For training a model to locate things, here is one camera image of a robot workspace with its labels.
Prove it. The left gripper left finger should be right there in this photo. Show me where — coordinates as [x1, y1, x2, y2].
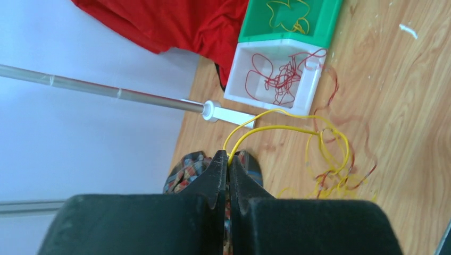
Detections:
[179, 150, 228, 234]

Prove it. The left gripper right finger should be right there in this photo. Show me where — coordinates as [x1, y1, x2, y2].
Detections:
[229, 155, 275, 236]

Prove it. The thin yellow cable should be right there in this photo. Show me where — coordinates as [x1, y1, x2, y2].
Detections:
[265, 0, 312, 35]
[222, 108, 350, 177]

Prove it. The colourful cable pile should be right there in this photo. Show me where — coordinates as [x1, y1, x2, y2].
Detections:
[274, 65, 378, 200]

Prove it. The thin red cable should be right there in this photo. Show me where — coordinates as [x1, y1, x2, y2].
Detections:
[244, 48, 328, 107]

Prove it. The plaid flannel shirt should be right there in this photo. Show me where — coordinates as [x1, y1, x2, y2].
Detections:
[162, 150, 263, 194]

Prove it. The white rack base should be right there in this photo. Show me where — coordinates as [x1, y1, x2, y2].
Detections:
[202, 100, 255, 129]

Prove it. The white plastic bin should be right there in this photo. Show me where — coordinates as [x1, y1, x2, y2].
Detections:
[224, 39, 328, 115]

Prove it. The black t-shirt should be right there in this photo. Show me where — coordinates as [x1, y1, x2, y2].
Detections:
[214, 63, 226, 92]

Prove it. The red t-shirt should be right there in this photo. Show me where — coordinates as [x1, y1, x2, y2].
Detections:
[73, 0, 248, 86]

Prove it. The green plastic bin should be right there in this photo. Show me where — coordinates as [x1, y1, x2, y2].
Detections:
[238, 0, 343, 48]

